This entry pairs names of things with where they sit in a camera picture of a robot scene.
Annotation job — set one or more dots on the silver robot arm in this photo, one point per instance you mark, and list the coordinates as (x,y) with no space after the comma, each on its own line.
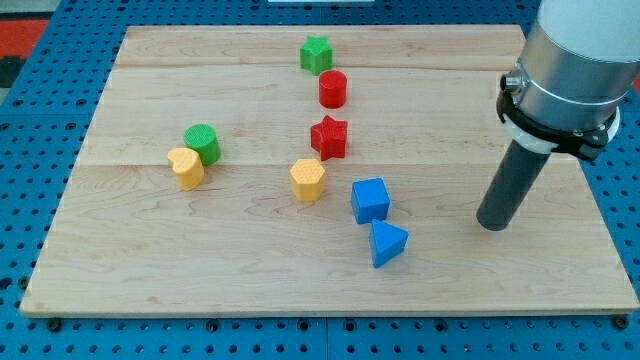
(580,59)

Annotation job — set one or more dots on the blue triangle block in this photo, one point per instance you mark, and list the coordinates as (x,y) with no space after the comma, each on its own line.
(386,242)

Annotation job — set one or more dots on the yellow heart block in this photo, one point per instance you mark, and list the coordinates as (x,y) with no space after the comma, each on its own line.
(186,166)

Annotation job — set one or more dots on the green cylinder block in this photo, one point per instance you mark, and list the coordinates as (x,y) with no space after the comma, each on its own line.
(203,139)

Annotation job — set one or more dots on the red cylinder block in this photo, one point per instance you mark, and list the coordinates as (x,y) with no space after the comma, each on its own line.
(332,89)

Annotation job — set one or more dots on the blue cube block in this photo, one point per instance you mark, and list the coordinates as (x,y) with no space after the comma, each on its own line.
(370,200)

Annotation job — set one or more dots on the wooden board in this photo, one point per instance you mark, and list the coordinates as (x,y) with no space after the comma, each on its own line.
(128,242)

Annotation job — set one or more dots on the green star block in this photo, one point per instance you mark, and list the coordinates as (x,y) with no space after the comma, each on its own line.
(316,55)

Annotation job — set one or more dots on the yellow hexagon block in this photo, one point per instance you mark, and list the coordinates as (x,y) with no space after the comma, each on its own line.
(307,179)

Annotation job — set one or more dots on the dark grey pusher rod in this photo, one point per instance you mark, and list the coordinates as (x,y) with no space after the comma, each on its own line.
(516,174)

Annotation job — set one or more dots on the red star block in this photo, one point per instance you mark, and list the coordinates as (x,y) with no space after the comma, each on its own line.
(329,138)

